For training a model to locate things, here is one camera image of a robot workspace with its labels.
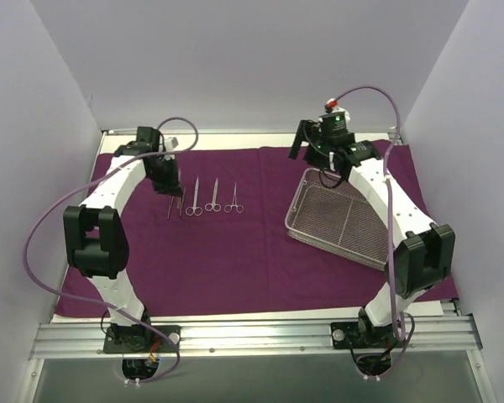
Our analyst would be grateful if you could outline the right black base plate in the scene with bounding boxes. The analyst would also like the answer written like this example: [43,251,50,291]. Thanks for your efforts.
[330,321,403,349]

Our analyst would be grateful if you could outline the front aluminium rail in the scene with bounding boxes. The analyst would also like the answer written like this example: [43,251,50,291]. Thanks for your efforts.
[29,316,482,359]

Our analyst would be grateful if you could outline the silver surgical scissors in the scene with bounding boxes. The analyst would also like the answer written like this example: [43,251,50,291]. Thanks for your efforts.
[186,177,202,217]

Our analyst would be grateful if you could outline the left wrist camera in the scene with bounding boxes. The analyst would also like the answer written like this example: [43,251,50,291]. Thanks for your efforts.
[134,126,178,153]

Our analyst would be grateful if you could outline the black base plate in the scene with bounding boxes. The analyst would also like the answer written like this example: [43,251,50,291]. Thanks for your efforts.
[330,321,403,349]
[102,323,181,354]

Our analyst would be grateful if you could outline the metal mesh instrument tray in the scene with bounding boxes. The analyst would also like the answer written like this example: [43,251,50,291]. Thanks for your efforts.
[285,168,388,271]

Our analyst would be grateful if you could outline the thin silver tweezers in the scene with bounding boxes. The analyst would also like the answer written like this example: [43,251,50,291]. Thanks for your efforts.
[178,186,186,218]

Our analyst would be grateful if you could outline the silver surgical forceps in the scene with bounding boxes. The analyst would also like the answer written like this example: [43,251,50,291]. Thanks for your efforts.
[224,183,244,213]

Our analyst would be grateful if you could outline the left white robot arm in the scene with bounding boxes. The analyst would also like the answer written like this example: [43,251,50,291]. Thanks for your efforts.
[63,137,183,352]

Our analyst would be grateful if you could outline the back aluminium rail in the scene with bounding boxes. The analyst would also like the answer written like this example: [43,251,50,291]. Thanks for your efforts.
[102,128,393,137]

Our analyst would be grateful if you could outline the purple cloth wrap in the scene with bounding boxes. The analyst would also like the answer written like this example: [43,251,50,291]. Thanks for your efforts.
[54,140,461,319]

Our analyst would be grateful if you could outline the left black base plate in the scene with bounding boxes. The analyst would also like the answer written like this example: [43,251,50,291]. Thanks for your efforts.
[102,323,181,354]

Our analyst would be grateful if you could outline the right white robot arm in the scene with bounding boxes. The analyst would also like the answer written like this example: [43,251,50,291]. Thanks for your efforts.
[285,116,455,347]

